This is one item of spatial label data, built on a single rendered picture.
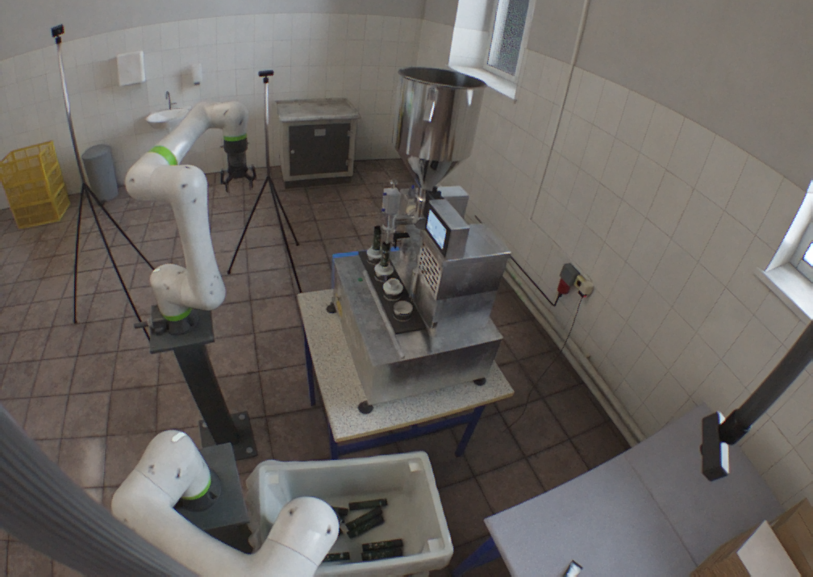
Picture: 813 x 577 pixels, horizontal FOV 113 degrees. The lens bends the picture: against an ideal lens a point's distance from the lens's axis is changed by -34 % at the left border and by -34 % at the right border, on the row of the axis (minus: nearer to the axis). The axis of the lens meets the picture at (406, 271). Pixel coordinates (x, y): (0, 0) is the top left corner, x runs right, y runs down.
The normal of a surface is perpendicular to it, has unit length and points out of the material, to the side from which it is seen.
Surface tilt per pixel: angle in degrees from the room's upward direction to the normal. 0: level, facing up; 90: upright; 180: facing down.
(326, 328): 0
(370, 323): 0
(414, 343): 0
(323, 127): 90
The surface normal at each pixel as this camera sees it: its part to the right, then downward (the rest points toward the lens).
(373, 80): 0.34, 0.61
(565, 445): 0.11, -0.78
